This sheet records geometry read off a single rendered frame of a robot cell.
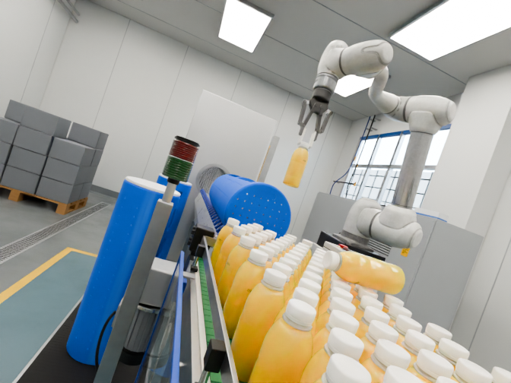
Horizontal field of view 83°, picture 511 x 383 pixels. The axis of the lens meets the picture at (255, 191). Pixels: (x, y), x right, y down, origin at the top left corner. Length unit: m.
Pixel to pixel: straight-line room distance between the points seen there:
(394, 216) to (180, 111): 5.31
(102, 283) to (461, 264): 2.59
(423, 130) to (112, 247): 1.56
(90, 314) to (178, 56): 5.59
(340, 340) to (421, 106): 1.37
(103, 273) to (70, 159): 3.03
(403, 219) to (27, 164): 4.26
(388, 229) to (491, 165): 2.44
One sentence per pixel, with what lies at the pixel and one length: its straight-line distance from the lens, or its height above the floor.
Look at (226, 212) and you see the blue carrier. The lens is 1.18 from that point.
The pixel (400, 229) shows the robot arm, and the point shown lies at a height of 1.25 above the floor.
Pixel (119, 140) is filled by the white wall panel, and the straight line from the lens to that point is 6.41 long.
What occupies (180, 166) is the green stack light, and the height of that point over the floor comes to 1.19.
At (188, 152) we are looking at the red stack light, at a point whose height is 1.23.
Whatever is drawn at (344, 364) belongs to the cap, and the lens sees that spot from 0.33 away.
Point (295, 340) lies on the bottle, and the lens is 0.41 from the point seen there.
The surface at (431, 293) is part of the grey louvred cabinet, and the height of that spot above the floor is 0.87.
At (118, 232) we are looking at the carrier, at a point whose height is 0.79.
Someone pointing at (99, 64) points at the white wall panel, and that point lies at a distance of 6.72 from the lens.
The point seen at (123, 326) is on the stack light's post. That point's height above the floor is 0.79.
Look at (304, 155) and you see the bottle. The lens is 1.16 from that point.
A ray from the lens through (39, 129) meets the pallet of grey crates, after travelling 4.61.
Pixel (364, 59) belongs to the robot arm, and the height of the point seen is 1.76.
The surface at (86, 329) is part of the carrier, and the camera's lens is 1.70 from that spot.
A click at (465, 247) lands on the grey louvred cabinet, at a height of 1.31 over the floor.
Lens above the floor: 1.21
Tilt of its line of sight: 1 degrees down
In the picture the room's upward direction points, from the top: 20 degrees clockwise
